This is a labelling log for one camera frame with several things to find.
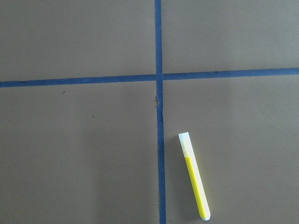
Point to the yellow highlighter pen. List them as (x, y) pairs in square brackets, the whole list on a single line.
[(195, 178)]

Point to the blue tape grid lines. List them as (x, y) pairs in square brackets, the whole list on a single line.
[(159, 77)]

